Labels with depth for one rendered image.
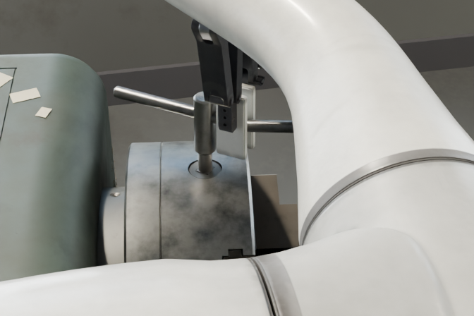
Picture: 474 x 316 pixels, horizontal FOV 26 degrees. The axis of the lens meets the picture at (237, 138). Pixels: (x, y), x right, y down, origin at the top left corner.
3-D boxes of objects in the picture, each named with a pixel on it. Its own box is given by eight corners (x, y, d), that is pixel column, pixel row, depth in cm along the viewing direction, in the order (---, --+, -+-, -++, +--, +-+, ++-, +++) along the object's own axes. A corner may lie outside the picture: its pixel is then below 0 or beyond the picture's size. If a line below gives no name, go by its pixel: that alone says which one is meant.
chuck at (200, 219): (172, 499, 108) (158, 275, 90) (172, 293, 134) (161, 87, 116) (257, 495, 109) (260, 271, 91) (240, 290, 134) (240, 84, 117)
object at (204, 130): (190, 195, 105) (189, 99, 98) (200, 183, 106) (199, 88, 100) (210, 200, 104) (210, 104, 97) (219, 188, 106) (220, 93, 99)
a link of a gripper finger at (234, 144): (247, 95, 96) (244, 99, 95) (247, 156, 100) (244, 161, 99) (218, 88, 97) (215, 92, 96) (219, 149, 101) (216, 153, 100)
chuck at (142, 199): (139, 500, 108) (118, 276, 90) (145, 294, 134) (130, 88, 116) (172, 499, 108) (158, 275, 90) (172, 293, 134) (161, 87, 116)
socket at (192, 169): (183, 196, 104) (183, 173, 103) (198, 178, 107) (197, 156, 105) (213, 204, 103) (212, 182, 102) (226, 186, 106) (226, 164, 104)
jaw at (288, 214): (219, 247, 113) (215, 163, 120) (220, 272, 116) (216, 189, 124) (320, 243, 113) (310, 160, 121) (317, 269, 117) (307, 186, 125)
